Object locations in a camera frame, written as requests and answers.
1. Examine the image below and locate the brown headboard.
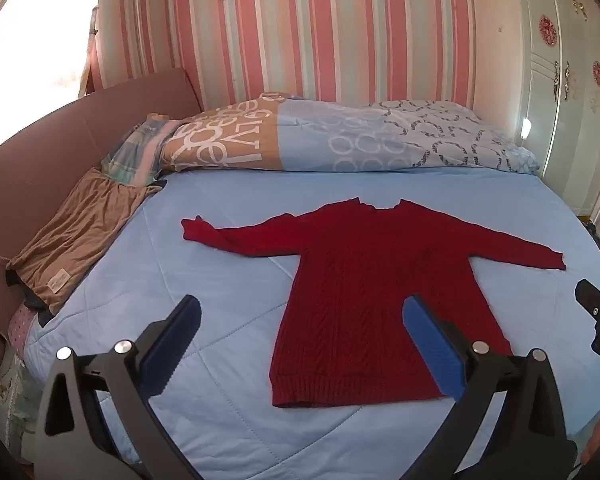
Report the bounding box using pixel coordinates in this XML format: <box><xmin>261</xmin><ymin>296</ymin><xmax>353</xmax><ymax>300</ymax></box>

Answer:
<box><xmin>0</xmin><ymin>67</ymin><xmax>206</xmax><ymax>331</ymax></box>

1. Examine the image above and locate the bright window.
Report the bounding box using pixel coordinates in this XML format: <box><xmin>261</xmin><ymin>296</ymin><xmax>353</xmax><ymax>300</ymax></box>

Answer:
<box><xmin>0</xmin><ymin>0</ymin><xmax>101</xmax><ymax>161</ymax></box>

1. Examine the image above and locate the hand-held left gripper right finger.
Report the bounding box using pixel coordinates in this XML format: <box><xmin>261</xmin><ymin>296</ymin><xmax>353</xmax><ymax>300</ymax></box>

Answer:
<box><xmin>401</xmin><ymin>294</ymin><xmax>578</xmax><ymax>480</ymax></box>

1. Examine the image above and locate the white wardrobe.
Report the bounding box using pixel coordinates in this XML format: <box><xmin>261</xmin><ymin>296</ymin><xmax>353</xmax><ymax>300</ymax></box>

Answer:
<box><xmin>512</xmin><ymin>0</ymin><xmax>600</xmax><ymax>221</ymax></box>

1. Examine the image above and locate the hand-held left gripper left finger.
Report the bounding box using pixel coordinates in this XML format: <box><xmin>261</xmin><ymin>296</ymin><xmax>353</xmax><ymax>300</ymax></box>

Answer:
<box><xmin>35</xmin><ymin>294</ymin><xmax>203</xmax><ymax>480</ymax></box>

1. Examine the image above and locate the ring print folded duvet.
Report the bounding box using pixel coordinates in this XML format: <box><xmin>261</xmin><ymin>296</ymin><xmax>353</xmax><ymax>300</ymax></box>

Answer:
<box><xmin>157</xmin><ymin>92</ymin><xmax>541</xmax><ymax>176</ymax></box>

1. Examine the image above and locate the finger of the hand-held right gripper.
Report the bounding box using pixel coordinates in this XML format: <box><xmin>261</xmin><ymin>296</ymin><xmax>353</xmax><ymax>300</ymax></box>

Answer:
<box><xmin>574</xmin><ymin>279</ymin><xmax>600</xmax><ymax>319</ymax></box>

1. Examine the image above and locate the plaid pillow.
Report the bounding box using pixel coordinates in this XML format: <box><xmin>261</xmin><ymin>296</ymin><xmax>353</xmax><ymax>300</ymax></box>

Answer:
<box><xmin>100</xmin><ymin>112</ymin><xmax>181</xmax><ymax>186</ymax></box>

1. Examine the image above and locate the light blue quilted bed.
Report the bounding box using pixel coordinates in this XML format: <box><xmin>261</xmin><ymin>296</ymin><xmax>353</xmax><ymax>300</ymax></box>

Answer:
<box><xmin>22</xmin><ymin>167</ymin><xmax>600</xmax><ymax>480</ymax></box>

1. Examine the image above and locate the red knit sweater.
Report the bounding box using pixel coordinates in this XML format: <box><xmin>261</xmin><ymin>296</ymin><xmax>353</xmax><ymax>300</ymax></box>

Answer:
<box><xmin>181</xmin><ymin>198</ymin><xmax>567</xmax><ymax>409</ymax></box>

